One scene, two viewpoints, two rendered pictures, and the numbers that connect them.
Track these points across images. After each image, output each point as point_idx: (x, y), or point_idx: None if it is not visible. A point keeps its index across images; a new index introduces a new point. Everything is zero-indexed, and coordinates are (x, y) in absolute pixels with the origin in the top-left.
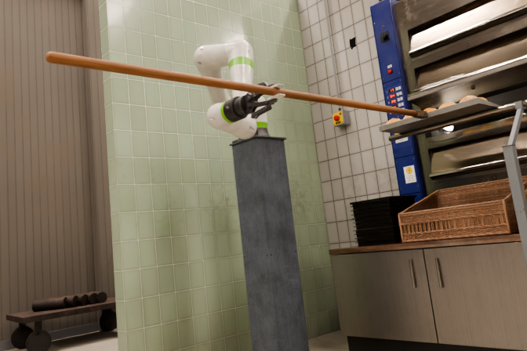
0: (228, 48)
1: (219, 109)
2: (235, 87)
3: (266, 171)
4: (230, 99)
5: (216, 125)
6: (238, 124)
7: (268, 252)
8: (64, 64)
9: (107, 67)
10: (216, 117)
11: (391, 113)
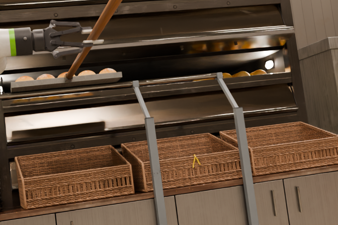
0: None
1: (6, 36)
2: (105, 26)
3: None
4: (23, 28)
5: None
6: (3, 58)
7: None
8: None
9: None
10: (0, 45)
11: (73, 73)
